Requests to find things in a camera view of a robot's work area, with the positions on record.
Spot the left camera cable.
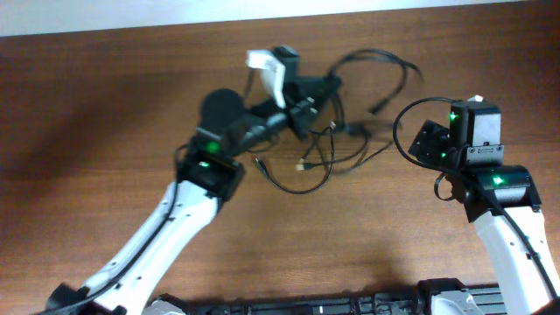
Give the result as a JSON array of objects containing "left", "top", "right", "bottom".
[{"left": 34, "top": 143, "right": 193, "bottom": 315}]

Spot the right camera cable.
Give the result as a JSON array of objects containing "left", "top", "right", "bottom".
[{"left": 391, "top": 96, "right": 559, "bottom": 303}]

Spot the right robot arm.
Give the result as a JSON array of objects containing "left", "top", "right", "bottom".
[{"left": 402, "top": 96, "right": 559, "bottom": 314}]

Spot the camera cable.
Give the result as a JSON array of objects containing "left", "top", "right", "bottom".
[
  {"left": 34, "top": 143, "right": 193, "bottom": 315},
  {"left": 391, "top": 96, "right": 559, "bottom": 303}
]

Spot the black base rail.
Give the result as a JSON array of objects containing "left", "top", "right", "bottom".
[{"left": 143, "top": 279, "right": 504, "bottom": 315}]

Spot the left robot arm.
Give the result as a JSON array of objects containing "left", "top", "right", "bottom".
[{"left": 44, "top": 76, "right": 341, "bottom": 314}]

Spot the thick black cable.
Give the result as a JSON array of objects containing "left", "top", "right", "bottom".
[{"left": 325, "top": 47, "right": 424, "bottom": 137}]

